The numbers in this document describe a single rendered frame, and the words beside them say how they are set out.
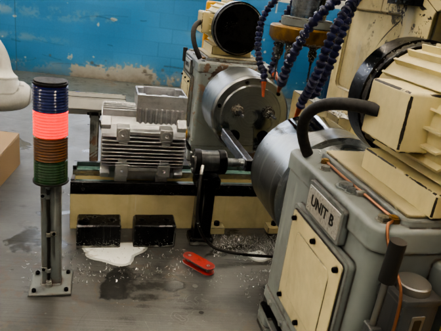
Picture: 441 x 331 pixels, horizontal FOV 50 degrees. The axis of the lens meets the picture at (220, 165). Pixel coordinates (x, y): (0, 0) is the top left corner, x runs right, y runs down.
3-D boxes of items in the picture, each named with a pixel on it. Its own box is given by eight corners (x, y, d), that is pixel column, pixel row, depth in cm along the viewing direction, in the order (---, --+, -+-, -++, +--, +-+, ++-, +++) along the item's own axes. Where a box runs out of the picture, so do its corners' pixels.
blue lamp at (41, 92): (69, 106, 86) (69, 82, 84) (67, 115, 80) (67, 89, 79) (34, 104, 84) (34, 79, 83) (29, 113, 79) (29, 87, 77)
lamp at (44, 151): (69, 152, 89) (69, 130, 87) (67, 164, 83) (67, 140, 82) (35, 151, 87) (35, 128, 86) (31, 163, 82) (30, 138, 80)
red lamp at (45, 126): (69, 130, 87) (69, 106, 86) (67, 140, 82) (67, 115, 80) (35, 128, 86) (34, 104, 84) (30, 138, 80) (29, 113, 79)
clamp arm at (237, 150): (254, 172, 112) (229, 138, 135) (256, 160, 111) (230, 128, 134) (240, 171, 112) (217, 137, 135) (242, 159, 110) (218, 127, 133)
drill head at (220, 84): (252, 126, 183) (262, 62, 175) (285, 159, 150) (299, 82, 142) (189, 122, 177) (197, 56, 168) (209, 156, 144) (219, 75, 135)
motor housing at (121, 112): (172, 163, 134) (178, 98, 127) (182, 190, 117) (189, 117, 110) (100, 160, 129) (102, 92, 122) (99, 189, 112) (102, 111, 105)
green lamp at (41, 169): (69, 174, 90) (69, 152, 89) (66, 187, 85) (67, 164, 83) (35, 173, 89) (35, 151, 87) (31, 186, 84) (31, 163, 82)
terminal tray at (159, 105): (179, 115, 125) (182, 88, 122) (185, 127, 115) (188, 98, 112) (133, 112, 122) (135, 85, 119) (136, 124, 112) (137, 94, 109)
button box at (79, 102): (124, 117, 141) (125, 100, 142) (125, 111, 134) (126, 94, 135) (64, 113, 137) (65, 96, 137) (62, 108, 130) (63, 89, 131)
